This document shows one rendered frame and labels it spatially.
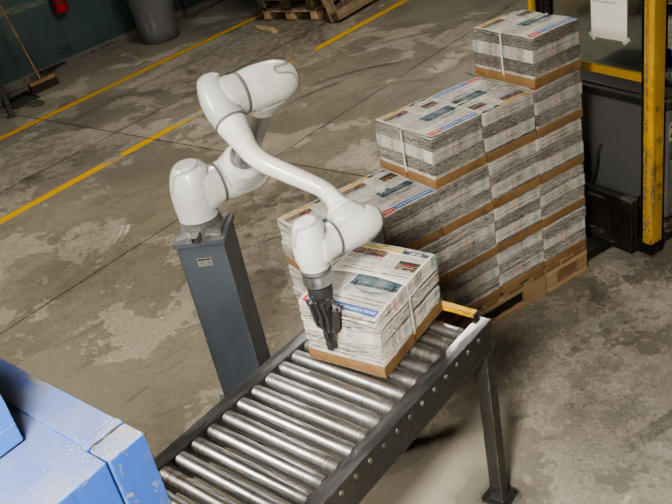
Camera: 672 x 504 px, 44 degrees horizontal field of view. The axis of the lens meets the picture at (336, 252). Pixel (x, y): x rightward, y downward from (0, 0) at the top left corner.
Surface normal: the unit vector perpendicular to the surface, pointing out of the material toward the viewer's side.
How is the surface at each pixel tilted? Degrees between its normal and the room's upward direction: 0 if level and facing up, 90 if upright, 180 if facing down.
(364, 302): 2
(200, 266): 90
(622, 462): 0
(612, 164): 90
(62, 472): 0
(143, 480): 90
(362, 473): 90
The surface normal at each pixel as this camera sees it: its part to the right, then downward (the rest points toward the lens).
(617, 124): -0.82, 0.41
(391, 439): 0.77, 0.19
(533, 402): -0.18, -0.85
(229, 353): -0.06, 0.52
